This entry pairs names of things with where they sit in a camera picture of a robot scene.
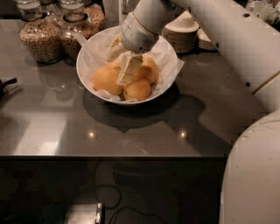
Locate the black handle at left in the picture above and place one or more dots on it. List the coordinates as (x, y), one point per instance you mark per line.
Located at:
(3, 85)

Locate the white ceramic bowl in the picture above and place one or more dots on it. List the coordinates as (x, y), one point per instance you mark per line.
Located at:
(90, 87)

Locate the tall stack paper bowls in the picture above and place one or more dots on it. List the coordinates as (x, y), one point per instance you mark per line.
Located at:
(181, 33)

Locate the white carton at back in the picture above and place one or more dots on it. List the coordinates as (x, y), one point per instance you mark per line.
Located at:
(116, 11)

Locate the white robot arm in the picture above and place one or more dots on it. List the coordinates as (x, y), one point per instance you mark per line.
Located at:
(251, 184)

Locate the large glass cereal jar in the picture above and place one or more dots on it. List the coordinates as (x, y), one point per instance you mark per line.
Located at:
(39, 34)

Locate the short stack paper bowls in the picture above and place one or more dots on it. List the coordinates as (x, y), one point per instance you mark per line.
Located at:
(204, 41)

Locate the back glass cereal jar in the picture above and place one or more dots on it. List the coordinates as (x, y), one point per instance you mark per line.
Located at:
(95, 16)

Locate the orange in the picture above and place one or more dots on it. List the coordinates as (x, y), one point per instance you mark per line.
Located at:
(116, 65)
(148, 70)
(138, 89)
(104, 78)

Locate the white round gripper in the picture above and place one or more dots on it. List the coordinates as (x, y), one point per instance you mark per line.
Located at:
(136, 35)

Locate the white crumpled paper liner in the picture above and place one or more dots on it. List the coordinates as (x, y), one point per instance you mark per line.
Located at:
(93, 52)

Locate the silver box under table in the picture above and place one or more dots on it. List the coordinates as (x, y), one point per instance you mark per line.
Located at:
(85, 214)

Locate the black container with packets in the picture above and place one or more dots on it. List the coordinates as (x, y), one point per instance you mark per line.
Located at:
(266, 10)

